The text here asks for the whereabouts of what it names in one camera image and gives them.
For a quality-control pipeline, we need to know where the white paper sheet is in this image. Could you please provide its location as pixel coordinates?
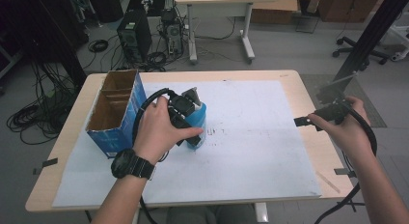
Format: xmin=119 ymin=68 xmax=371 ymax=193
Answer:
xmin=51 ymin=79 xmax=322 ymax=209

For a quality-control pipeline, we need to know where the black wire frame stand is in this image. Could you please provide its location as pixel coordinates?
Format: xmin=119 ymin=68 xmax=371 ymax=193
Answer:
xmin=294 ymin=10 xmax=321 ymax=35

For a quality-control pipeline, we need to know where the office chair base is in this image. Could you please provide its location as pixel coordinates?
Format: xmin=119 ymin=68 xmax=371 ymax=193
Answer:
xmin=332 ymin=36 xmax=391 ymax=66

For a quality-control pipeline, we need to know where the blue plastic bottle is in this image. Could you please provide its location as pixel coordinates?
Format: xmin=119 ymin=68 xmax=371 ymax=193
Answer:
xmin=184 ymin=102 xmax=207 ymax=151

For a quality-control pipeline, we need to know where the bundle of black floor cables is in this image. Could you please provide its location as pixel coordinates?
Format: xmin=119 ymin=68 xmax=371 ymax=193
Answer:
xmin=6 ymin=61 xmax=81 ymax=146

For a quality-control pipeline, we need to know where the beige tape strip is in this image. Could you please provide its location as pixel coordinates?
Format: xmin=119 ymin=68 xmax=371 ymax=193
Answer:
xmin=315 ymin=171 xmax=341 ymax=194

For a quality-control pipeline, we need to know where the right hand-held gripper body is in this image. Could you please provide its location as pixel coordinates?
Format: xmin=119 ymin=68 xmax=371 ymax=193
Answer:
xmin=314 ymin=72 xmax=360 ymax=126

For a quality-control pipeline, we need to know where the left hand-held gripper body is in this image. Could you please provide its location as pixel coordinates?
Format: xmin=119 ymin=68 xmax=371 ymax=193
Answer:
xmin=167 ymin=87 xmax=204 ymax=128

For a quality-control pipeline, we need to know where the person's right hand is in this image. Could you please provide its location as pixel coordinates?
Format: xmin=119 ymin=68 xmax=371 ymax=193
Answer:
xmin=307 ymin=96 xmax=376 ymax=160

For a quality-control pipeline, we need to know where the black tape piece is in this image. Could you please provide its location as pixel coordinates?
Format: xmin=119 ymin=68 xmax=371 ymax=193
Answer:
xmin=333 ymin=167 xmax=357 ymax=179
xmin=32 ymin=157 xmax=59 ymax=176

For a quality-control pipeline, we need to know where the person's left hand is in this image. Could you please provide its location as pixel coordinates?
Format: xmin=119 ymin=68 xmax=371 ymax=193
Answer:
xmin=132 ymin=96 xmax=205 ymax=165

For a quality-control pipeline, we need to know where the flat brown cardboard box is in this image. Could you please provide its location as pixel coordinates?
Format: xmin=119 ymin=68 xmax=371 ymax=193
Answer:
xmin=250 ymin=0 xmax=299 ymax=25

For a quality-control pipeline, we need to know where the open grey computer case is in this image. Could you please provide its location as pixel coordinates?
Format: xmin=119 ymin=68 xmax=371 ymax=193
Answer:
xmin=159 ymin=8 xmax=186 ymax=56

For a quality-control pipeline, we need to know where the black metal stand beam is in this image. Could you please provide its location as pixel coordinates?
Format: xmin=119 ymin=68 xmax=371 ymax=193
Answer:
xmin=332 ymin=0 xmax=409 ymax=87

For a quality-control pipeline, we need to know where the large brown cardboard box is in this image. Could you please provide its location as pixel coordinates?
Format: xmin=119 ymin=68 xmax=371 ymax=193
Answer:
xmin=317 ymin=0 xmax=384 ymax=24

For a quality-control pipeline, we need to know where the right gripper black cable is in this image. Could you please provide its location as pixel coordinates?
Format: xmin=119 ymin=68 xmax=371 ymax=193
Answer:
xmin=313 ymin=101 xmax=379 ymax=224

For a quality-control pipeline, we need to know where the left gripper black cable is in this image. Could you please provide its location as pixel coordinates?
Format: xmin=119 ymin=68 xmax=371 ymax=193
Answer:
xmin=131 ymin=87 xmax=177 ymax=224

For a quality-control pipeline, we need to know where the white table leg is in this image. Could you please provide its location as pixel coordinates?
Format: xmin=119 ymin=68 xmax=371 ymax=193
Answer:
xmin=254 ymin=202 xmax=270 ymax=224

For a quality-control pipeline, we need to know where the black wristwatch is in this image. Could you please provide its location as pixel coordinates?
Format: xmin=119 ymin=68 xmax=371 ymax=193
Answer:
xmin=110 ymin=148 xmax=157 ymax=181

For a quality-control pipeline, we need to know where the blue cardboard box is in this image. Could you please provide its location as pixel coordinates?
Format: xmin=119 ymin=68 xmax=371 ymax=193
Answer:
xmin=85 ymin=69 xmax=149 ymax=159

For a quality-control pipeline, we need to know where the black computer tower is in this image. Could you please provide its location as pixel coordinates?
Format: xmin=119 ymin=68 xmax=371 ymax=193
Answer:
xmin=116 ymin=10 xmax=152 ymax=63

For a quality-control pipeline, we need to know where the light wooden table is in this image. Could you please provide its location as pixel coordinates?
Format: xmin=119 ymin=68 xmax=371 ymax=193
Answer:
xmin=24 ymin=69 xmax=355 ymax=213

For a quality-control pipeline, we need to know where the coiled black cable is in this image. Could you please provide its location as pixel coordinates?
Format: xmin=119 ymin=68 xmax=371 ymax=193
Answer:
xmin=88 ymin=39 xmax=110 ymax=53

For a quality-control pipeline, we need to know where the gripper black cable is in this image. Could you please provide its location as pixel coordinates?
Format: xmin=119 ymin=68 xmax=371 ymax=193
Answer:
xmin=131 ymin=87 xmax=177 ymax=224
xmin=313 ymin=101 xmax=379 ymax=224

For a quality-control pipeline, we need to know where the white desk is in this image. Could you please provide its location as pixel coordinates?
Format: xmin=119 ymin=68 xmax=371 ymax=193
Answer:
xmin=174 ymin=0 xmax=282 ymax=65

